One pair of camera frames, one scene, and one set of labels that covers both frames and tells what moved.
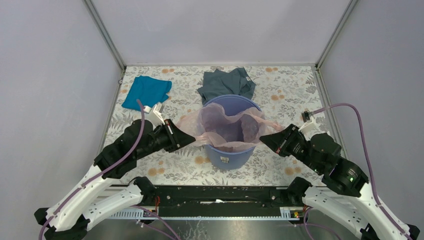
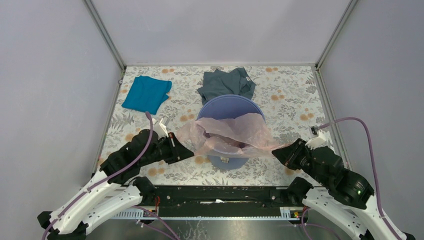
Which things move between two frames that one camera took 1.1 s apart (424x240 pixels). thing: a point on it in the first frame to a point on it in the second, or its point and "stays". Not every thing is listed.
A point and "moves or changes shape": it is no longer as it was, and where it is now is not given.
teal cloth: (150, 91) stays
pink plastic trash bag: (210, 124) moves or changes shape
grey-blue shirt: (220, 82) stays
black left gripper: (178, 138) to (179, 151)
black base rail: (218, 201) stays
